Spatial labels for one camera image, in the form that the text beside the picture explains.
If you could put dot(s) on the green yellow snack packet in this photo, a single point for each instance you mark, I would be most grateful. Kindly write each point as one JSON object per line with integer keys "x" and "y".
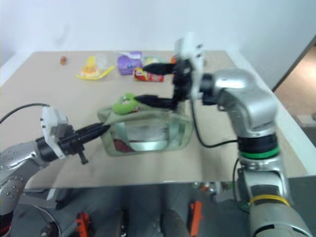
{"x": 153, "y": 59}

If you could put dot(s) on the small red-brown ball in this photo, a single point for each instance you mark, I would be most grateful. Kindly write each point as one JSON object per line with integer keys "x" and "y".
{"x": 63, "y": 60}

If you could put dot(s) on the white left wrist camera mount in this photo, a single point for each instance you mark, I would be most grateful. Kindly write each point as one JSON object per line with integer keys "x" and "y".
{"x": 51, "y": 122}

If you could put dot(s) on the white block under table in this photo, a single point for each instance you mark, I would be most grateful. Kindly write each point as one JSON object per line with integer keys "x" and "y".
{"x": 50, "y": 195}

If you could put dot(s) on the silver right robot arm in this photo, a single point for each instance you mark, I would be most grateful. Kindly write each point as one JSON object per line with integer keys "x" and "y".
{"x": 249, "y": 103}

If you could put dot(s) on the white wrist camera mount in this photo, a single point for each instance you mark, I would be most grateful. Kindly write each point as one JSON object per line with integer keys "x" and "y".
{"x": 191, "y": 53}
{"x": 51, "y": 122}

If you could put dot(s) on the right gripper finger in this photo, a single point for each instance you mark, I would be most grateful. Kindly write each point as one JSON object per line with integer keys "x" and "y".
{"x": 158, "y": 68}
{"x": 154, "y": 100}

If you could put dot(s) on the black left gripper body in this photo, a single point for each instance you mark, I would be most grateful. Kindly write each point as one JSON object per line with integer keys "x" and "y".
{"x": 70, "y": 144}

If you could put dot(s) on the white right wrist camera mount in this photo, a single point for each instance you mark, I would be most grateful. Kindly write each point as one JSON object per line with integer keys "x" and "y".
{"x": 191, "y": 53}

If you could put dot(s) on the small orange object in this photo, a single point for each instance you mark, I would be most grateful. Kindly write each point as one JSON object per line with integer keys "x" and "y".
{"x": 173, "y": 59}

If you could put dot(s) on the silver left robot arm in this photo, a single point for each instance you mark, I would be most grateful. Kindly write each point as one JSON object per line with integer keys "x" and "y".
{"x": 14, "y": 158}

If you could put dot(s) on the green transparent zip pouch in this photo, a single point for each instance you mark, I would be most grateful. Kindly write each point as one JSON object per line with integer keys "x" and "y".
{"x": 148, "y": 133}

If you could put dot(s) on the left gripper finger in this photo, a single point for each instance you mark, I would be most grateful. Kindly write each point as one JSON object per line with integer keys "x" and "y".
{"x": 90, "y": 128}
{"x": 95, "y": 133}

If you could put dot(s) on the red snack packet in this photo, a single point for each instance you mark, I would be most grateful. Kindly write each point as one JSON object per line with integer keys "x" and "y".
{"x": 148, "y": 77}

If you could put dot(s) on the purple tissue packet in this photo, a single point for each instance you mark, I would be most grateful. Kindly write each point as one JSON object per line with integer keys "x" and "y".
{"x": 128, "y": 63}

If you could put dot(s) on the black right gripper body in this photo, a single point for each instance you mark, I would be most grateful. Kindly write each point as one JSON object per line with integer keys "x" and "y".
{"x": 182, "y": 79}

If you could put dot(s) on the clear plastic bag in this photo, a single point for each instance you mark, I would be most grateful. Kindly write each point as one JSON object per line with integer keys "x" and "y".
{"x": 103, "y": 59}

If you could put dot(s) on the orange clamp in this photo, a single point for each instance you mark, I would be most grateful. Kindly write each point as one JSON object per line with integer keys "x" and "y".
{"x": 82, "y": 223}
{"x": 196, "y": 213}

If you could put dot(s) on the red item inside pouch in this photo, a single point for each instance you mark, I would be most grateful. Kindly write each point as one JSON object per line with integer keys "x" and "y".
{"x": 121, "y": 145}

